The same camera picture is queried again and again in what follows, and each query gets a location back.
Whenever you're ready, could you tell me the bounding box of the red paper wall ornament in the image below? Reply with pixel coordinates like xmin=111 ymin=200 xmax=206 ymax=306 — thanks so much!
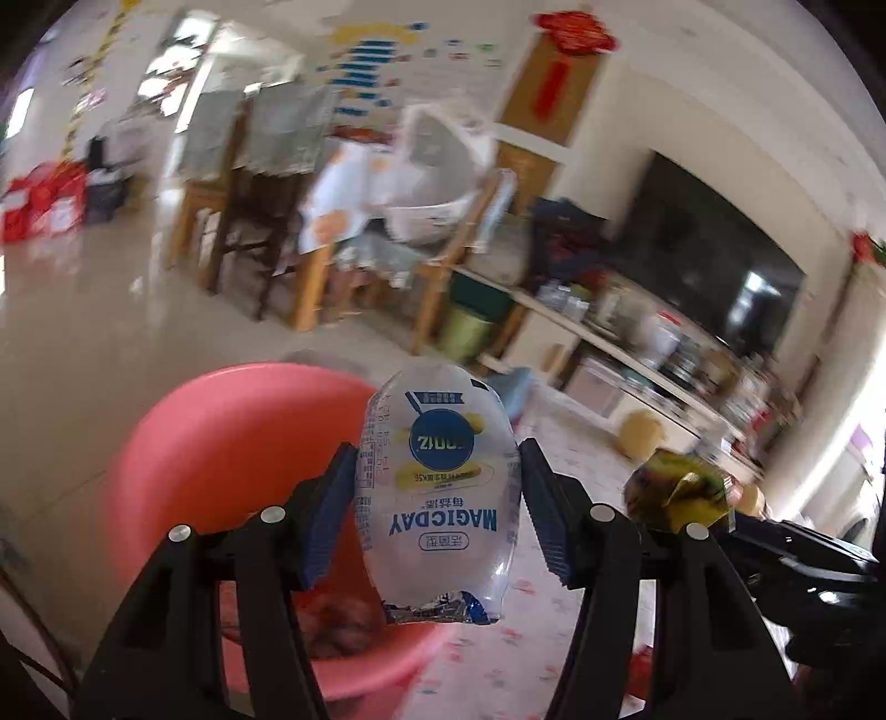
xmin=536 ymin=10 xmax=620 ymax=53

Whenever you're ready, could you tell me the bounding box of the large yellow pear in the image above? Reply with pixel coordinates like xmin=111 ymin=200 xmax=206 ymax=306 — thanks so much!
xmin=618 ymin=410 xmax=666 ymax=461

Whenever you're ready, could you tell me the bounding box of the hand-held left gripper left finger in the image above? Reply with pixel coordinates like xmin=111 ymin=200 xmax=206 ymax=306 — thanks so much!
xmin=75 ymin=443 xmax=359 ymax=720

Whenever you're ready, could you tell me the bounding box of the green waste bin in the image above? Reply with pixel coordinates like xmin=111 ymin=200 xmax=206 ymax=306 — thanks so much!
xmin=437 ymin=305 xmax=494 ymax=364

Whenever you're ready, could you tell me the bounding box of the red flower decoration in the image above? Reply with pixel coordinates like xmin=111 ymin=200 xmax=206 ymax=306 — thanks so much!
xmin=850 ymin=232 xmax=886 ymax=268

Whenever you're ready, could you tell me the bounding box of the light wooden chair lace cover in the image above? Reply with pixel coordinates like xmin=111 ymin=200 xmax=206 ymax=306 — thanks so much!
xmin=411 ymin=169 xmax=520 ymax=357

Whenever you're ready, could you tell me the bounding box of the pink plastic basin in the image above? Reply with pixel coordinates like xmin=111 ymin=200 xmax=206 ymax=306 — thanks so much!
xmin=104 ymin=363 xmax=458 ymax=702

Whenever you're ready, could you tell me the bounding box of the white blue drink pouch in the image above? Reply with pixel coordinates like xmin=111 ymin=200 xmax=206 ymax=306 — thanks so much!
xmin=353 ymin=363 xmax=522 ymax=625

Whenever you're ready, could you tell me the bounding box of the cherry-print tablecloth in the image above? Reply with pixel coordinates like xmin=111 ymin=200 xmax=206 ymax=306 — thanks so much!
xmin=408 ymin=388 xmax=763 ymax=720

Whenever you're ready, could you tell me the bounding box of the fruit-print white tablecloth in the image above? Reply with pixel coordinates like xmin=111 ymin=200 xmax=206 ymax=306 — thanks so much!
xmin=297 ymin=138 xmax=395 ymax=254

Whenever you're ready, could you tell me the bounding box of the white television cabinet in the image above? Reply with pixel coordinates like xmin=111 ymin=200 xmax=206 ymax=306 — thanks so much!
xmin=477 ymin=284 xmax=769 ymax=479

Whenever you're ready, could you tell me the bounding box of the dark wooden chair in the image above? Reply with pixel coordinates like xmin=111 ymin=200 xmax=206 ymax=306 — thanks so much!
xmin=221 ymin=83 xmax=337 ymax=323

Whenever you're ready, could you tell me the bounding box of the yellow green snack packet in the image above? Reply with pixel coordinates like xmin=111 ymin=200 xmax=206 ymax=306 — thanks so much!
xmin=623 ymin=449 xmax=736 ymax=534

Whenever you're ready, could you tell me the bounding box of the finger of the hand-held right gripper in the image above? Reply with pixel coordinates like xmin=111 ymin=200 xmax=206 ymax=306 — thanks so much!
xmin=723 ymin=512 xmax=880 ymax=575

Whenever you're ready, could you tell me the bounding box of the dark blue flower bouquet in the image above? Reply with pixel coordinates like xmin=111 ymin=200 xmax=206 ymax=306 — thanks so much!
xmin=529 ymin=197 xmax=610 ymax=292

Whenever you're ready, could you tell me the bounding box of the light wooden chair grey cover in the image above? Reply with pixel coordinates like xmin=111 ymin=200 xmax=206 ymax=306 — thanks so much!
xmin=166 ymin=90 xmax=245 ymax=292

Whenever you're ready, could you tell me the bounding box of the white mesh food cover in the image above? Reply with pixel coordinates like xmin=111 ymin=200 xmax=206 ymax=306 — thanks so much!
xmin=384 ymin=104 xmax=496 ymax=246

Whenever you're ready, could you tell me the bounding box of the lace-covered standing air conditioner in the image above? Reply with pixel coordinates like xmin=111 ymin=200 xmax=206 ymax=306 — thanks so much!
xmin=768 ymin=263 xmax=886 ymax=500

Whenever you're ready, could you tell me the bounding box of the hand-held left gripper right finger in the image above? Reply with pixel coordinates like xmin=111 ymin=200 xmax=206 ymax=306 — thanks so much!
xmin=518 ymin=438 xmax=794 ymax=720

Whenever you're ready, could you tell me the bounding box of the colourful wall poster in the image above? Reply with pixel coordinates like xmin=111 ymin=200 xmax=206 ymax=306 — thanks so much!
xmin=315 ymin=20 xmax=506 ymax=140

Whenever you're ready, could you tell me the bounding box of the dark blue box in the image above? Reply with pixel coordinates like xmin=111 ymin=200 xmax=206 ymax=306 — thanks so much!
xmin=84 ymin=166 xmax=129 ymax=226

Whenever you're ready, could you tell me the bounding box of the pink storage box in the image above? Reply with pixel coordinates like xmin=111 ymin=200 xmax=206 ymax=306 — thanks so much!
xmin=564 ymin=356 xmax=624 ymax=416

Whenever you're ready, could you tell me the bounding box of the dark green storage box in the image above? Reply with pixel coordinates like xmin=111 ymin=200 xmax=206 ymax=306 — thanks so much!
xmin=450 ymin=272 xmax=514 ymax=321

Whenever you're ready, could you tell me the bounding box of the red gift box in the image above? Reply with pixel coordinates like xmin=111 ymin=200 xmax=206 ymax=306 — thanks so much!
xmin=0 ymin=162 xmax=87 ymax=243

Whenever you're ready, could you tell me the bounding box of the white sack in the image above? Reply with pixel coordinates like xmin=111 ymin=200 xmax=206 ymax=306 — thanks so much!
xmin=474 ymin=218 xmax=537 ymax=288

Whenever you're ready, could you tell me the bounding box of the black television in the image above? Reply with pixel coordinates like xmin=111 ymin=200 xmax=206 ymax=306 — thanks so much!
xmin=609 ymin=148 xmax=807 ymax=354

